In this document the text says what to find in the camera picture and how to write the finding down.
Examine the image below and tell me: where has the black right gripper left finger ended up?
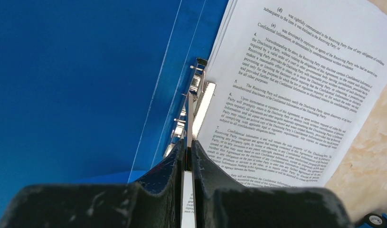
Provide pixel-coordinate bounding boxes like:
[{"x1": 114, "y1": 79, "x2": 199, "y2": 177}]
[{"x1": 0, "y1": 140, "x2": 186, "y2": 228}]

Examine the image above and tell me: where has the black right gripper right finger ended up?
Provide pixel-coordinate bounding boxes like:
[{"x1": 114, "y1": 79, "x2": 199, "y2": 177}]
[{"x1": 191, "y1": 141, "x2": 353, "y2": 228}]

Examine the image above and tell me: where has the blue plastic file folder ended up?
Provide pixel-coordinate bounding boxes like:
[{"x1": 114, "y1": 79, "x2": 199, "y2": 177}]
[{"x1": 0, "y1": 0, "x2": 227, "y2": 218}]

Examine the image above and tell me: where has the white printed paper stack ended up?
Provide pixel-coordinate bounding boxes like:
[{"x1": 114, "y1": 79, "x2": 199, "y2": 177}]
[{"x1": 180, "y1": 0, "x2": 387, "y2": 228}]

